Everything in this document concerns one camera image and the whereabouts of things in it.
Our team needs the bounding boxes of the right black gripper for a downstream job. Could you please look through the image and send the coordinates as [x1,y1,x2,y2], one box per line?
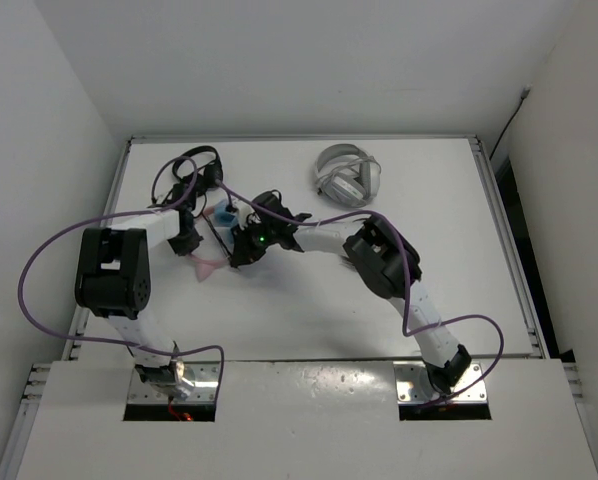
[233,219,278,267]

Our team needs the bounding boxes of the thin black headphone cable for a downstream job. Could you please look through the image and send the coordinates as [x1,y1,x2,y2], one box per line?
[201,209,238,259]

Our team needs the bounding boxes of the pink blue cat-ear headphones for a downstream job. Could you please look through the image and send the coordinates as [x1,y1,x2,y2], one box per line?
[188,200,236,282]

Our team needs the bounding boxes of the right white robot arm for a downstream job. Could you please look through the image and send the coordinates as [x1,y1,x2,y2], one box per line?
[230,191,471,396]

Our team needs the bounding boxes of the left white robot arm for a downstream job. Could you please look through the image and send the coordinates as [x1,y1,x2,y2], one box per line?
[75,182,202,401]

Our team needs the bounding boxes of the black Panasonic headphones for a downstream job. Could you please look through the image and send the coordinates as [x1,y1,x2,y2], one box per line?
[171,145,224,195]

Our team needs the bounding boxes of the brown silver headphones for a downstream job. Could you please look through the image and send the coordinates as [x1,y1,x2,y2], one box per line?
[340,256,356,271]

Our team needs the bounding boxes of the white grey headphones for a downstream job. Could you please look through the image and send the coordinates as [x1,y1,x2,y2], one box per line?
[313,144,382,208]

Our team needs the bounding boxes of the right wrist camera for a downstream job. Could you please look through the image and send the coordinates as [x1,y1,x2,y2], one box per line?
[226,198,255,226]

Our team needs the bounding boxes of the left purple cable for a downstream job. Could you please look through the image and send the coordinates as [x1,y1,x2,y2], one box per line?
[17,155,225,381]

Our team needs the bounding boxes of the purple cable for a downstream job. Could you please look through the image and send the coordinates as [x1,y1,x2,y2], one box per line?
[217,180,505,409]
[17,155,225,381]

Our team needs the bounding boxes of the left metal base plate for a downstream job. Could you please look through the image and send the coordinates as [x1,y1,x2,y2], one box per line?
[127,361,219,406]

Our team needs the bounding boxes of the metal base plate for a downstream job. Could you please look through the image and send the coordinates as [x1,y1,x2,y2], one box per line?
[127,361,219,406]
[393,361,488,406]

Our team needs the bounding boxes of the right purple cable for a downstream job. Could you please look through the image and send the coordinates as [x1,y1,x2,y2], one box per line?
[217,180,505,409]

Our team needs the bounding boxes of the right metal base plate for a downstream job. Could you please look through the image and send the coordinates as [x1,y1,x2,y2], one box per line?
[393,361,488,406]

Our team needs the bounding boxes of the black wall cable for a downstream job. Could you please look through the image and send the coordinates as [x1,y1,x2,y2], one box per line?
[488,89,530,166]

